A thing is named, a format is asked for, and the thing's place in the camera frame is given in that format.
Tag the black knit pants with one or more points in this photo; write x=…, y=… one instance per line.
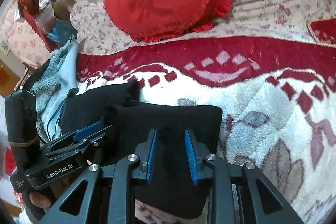
x=171, y=190

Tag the blue plastic bag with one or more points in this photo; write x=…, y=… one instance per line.
x=62, y=32

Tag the left hand holding gripper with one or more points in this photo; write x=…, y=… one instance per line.
x=39, y=200

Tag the floral beige quilt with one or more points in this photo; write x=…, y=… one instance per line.
x=285, y=19

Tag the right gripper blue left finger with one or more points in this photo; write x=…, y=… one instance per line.
x=147, y=153

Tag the red white plush blanket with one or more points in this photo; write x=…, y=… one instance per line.
x=277, y=98

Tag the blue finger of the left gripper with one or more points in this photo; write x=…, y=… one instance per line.
x=87, y=131
x=97, y=136

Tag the light blue fleece jacket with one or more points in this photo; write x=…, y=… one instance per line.
x=52, y=89

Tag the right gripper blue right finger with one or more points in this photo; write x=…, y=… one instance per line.
x=196, y=153

